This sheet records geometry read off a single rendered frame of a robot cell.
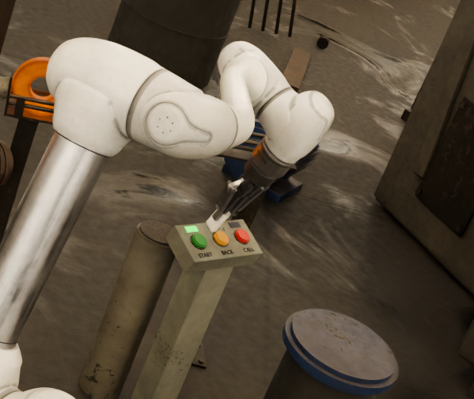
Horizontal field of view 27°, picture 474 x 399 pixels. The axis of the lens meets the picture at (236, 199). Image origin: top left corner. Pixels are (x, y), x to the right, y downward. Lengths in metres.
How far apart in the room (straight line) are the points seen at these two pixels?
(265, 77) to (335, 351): 0.79
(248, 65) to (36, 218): 0.65
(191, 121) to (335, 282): 2.37
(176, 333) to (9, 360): 0.84
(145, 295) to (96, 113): 1.01
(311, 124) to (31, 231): 0.69
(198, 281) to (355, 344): 0.47
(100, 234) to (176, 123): 2.00
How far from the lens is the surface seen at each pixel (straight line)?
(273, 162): 2.17
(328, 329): 2.64
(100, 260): 3.39
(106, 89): 1.64
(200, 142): 1.60
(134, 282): 2.57
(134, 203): 3.82
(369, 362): 2.59
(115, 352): 2.68
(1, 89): 2.65
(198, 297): 2.48
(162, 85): 1.62
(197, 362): 3.06
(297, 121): 2.10
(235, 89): 1.95
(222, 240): 2.44
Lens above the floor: 1.69
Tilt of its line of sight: 24 degrees down
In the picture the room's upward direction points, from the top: 23 degrees clockwise
